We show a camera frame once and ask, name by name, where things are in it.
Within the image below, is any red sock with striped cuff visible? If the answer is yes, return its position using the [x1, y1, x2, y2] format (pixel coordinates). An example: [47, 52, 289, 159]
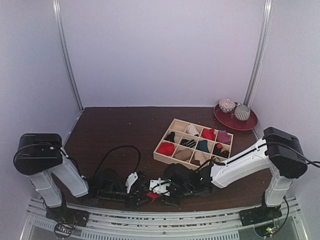
[146, 192, 161, 203]

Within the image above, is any wooden compartment organizer box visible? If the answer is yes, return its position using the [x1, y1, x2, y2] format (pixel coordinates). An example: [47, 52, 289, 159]
[153, 119, 234, 170]

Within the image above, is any purple sock with orange cuff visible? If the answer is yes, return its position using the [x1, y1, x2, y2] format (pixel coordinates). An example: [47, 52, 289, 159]
[216, 130, 232, 145]

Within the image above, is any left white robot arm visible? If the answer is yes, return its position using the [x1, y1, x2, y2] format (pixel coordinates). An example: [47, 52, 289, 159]
[13, 133, 152, 222]

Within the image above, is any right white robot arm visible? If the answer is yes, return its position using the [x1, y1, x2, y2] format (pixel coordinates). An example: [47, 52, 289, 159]
[149, 127, 308, 221]

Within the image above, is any beige rolled sock in box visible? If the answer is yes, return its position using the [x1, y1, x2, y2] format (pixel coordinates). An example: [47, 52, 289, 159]
[173, 148, 193, 162]

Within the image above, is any red rolled sock in box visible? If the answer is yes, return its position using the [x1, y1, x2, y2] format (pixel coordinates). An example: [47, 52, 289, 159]
[157, 142, 175, 156]

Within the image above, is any black striped sock in box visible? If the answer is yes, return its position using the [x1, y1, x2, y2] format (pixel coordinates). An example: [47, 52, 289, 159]
[180, 139, 197, 148]

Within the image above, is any brown patterned sock in box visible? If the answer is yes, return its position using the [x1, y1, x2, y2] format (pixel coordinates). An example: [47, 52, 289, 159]
[211, 156, 221, 162]

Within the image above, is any teal rolled sock in box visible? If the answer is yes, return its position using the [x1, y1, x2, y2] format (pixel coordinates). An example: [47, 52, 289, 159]
[196, 140, 210, 153]

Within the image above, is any black rolled sock in box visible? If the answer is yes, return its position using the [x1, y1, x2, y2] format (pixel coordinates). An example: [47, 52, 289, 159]
[164, 131, 176, 143]

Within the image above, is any black red sock in box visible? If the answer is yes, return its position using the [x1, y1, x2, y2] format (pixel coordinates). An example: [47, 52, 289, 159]
[212, 143, 230, 159]

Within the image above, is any cream rolled sock in box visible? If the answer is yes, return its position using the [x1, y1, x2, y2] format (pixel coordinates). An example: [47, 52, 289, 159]
[186, 124, 199, 136]

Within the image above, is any red patterned sock in box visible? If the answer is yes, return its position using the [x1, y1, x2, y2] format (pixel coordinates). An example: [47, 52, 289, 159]
[201, 128, 216, 141]

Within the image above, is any left circuit board with leds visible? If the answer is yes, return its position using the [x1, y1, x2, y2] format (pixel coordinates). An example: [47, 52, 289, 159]
[53, 222, 76, 239]

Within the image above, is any circuit board with leds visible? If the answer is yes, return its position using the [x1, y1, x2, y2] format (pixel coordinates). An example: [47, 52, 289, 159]
[53, 222, 76, 239]
[254, 224, 278, 238]

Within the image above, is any red round tray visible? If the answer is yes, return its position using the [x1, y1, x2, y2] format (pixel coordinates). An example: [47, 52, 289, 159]
[213, 104, 258, 131]

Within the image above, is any white patterned bowl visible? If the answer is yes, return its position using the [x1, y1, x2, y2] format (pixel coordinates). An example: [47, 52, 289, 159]
[218, 98, 236, 113]

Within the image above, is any grey striped cup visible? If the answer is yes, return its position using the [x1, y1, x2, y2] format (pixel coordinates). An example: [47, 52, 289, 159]
[234, 104, 251, 121]

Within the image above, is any right circuit board with leds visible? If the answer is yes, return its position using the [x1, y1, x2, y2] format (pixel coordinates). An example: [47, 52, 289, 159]
[254, 224, 278, 238]

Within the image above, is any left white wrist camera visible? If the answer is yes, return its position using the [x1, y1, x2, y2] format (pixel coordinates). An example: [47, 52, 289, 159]
[125, 171, 139, 194]

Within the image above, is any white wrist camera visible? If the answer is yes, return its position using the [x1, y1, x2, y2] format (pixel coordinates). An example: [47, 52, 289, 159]
[149, 178, 171, 196]
[125, 171, 139, 194]

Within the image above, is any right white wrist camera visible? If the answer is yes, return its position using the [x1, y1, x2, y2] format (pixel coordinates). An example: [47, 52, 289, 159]
[149, 178, 171, 196]

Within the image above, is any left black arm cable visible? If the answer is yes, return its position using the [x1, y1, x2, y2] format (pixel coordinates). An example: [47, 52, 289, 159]
[92, 145, 141, 178]

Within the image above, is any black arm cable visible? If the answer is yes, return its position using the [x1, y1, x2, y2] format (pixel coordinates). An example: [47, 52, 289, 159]
[92, 145, 141, 178]
[264, 139, 320, 168]

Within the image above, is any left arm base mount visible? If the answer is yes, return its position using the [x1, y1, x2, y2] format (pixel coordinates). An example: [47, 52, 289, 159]
[45, 206, 90, 227]

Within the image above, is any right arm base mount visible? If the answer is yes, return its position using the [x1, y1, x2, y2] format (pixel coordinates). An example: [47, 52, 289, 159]
[239, 200, 282, 227]

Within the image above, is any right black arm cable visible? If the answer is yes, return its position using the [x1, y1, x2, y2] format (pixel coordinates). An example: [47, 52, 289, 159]
[264, 139, 320, 168]

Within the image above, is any left aluminium frame post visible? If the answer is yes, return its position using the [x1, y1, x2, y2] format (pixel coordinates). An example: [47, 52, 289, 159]
[52, 0, 84, 112]

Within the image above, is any aluminium frame post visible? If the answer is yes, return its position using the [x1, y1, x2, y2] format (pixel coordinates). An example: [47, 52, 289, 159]
[243, 0, 274, 107]
[52, 0, 84, 112]

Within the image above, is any right aluminium frame post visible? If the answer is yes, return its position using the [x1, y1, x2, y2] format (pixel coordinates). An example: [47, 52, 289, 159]
[243, 0, 274, 107]

